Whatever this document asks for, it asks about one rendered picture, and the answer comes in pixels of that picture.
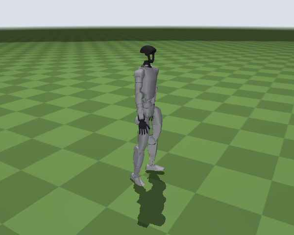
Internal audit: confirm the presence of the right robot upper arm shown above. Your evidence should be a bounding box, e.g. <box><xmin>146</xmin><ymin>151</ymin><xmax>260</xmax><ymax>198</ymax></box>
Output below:
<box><xmin>134</xmin><ymin>69</ymin><xmax>145</xmax><ymax>99</ymax></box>

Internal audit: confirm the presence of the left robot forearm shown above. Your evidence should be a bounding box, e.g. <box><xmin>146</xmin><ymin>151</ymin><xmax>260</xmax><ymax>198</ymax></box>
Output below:
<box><xmin>151</xmin><ymin>93</ymin><xmax>156</xmax><ymax>104</ymax></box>

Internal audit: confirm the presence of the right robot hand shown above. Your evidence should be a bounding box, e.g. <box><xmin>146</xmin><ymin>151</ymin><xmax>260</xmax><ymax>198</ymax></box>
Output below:
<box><xmin>138</xmin><ymin>115</ymin><xmax>150</xmax><ymax>135</ymax></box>

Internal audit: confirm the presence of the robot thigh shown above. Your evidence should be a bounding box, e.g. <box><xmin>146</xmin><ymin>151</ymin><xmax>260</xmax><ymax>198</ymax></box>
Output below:
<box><xmin>135</xmin><ymin>113</ymin><xmax>149</xmax><ymax>154</ymax></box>
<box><xmin>148</xmin><ymin>106</ymin><xmax>162</xmax><ymax>145</ymax></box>

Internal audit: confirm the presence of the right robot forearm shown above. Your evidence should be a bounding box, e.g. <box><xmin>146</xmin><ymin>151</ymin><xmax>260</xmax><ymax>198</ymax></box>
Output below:
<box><xmin>135</xmin><ymin>93</ymin><xmax>144</xmax><ymax>120</ymax></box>

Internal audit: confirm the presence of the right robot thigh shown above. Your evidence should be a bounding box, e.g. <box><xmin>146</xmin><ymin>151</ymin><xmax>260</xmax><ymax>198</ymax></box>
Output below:
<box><xmin>135</xmin><ymin>113</ymin><xmax>149</xmax><ymax>154</ymax></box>

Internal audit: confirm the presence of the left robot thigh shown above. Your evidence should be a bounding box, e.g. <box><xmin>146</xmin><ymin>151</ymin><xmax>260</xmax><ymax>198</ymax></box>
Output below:
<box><xmin>148</xmin><ymin>106</ymin><xmax>162</xmax><ymax>145</ymax></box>

